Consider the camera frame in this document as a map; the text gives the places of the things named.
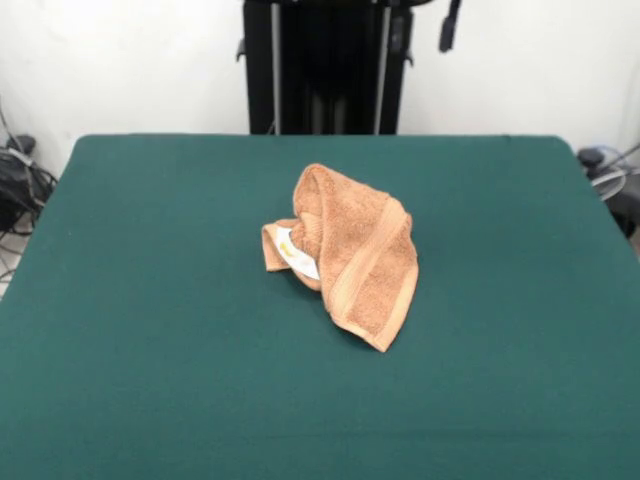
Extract dark green table cloth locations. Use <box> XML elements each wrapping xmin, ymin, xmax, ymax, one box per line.
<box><xmin>0</xmin><ymin>133</ymin><xmax>640</xmax><ymax>480</ymax></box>

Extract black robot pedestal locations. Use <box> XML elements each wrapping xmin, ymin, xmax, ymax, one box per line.
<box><xmin>235</xmin><ymin>0</ymin><xmax>416</xmax><ymax>136</ymax></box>

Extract orange-brown terry towel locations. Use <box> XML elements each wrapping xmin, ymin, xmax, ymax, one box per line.
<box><xmin>260</xmin><ymin>162</ymin><xmax>420</xmax><ymax>354</ymax></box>

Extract tangled black cables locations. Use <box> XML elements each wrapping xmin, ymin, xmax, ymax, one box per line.
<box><xmin>0</xmin><ymin>94</ymin><xmax>59</xmax><ymax>301</ymax></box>
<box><xmin>576</xmin><ymin>143</ymin><xmax>640</xmax><ymax>242</ymax></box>

